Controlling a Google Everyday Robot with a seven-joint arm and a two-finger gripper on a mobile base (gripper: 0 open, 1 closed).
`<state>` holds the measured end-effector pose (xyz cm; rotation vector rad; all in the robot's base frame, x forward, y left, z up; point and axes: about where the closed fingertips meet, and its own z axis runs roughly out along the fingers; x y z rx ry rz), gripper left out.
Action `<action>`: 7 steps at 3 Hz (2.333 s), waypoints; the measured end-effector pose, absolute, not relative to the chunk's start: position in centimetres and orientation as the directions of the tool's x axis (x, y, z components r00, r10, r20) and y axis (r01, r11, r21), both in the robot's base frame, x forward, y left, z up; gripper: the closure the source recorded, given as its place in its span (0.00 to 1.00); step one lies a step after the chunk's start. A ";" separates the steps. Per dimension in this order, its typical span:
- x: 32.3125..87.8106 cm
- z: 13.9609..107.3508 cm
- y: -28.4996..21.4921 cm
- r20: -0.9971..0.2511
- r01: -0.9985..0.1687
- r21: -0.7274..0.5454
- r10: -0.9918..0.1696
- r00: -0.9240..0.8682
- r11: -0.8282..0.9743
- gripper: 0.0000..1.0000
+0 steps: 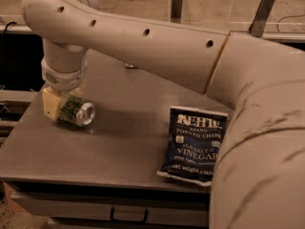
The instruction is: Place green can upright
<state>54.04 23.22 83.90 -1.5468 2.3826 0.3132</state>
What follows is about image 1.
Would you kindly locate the right metal bracket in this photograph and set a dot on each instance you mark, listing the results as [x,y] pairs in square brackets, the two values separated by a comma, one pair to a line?
[260,20]

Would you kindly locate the middle metal bracket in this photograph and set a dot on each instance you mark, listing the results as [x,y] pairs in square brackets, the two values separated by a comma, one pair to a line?
[176,10]

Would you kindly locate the silver blue soda can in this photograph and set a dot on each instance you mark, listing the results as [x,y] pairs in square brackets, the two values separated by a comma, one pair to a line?
[130,66]

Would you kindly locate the green soda can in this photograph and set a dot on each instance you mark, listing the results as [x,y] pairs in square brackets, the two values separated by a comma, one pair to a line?
[77,111]

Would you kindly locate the metal bracket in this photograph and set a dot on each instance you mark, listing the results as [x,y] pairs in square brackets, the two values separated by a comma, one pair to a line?
[260,20]
[176,10]

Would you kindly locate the blue potato chips bag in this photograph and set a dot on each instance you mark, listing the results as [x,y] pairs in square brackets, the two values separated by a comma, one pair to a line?
[195,138]

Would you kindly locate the metal rail behind table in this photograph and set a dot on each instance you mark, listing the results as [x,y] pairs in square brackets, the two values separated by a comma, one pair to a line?
[280,37]

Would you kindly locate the grey drawer with handle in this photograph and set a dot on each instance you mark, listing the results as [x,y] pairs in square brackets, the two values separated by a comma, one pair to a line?
[79,212]

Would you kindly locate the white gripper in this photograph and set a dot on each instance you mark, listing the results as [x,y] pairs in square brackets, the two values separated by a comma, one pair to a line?
[62,78]

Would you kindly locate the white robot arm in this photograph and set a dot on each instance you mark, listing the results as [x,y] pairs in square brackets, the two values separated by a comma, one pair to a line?
[259,178]

